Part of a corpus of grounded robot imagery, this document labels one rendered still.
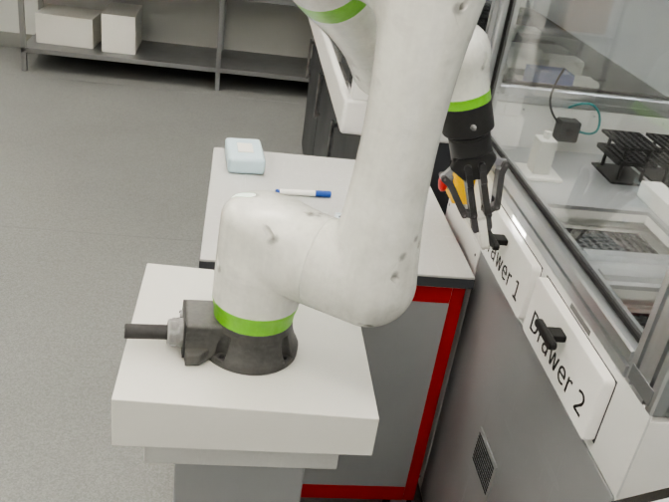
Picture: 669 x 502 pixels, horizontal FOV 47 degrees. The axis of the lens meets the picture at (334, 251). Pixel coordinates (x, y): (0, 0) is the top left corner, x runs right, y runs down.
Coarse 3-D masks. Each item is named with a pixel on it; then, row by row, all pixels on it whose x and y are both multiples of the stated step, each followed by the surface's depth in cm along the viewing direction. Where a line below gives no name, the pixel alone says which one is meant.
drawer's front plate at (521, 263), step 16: (496, 224) 153; (512, 224) 149; (512, 240) 144; (496, 256) 152; (512, 256) 144; (528, 256) 137; (496, 272) 152; (512, 272) 143; (528, 272) 136; (512, 288) 143; (528, 288) 136; (512, 304) 142; (528, 304) 137
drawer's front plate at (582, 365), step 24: (552, 288) 128; (528, 312) 134; (552, 312) 125; (528, 336) 134; (576, 336) 116; (576, 360) 115; (600, 360) 111; (576, 384) 114; (600, 384) 107; (576, 408) 114; (600, 408) 109
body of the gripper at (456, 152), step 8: (480, 136) 133; (488, 136) 134; (456, 144) 134; (464, 144) 133; (472, 144) 133; (480, 144) 133; (488, 144) 134; (456, 152) 135; (464, 152) 134; (472, 152) 134; (480, 152) 134; (488, 152) 135; (456, 160) 137; (464, 160) 137; (472, 160) 137; (480, 160) 138; (488, 160) 138; (456, 168) 138; (464, 168) 138; (472, 168) 138; (488, 168) 138; (464, 176) 139
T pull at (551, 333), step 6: (540, 324) 121; (540, 330) 120; (546, 330) 119; (552, 330) 120; (558, 330) 120; (546, 336) 118; (552, 336) 118; (558, 336) 118; (564, 336) 119; (546, 342) 118; (552, 342) 116; (558, 342) 119; (564, 342) 119; (552, 348) 116
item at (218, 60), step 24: (264, 0) 473; (288, 0) 474; (24, 24) 469; (24, 48) 475; (48, 48) 480; (72, 48) 487; (96, 48) 494; (144, 48) 509; (168, 48) 517; (192, 48) 525; (216, 48) 533; (216, 72) 492; (240, 72) 493; (264, 72) 497; (288, 72) 504
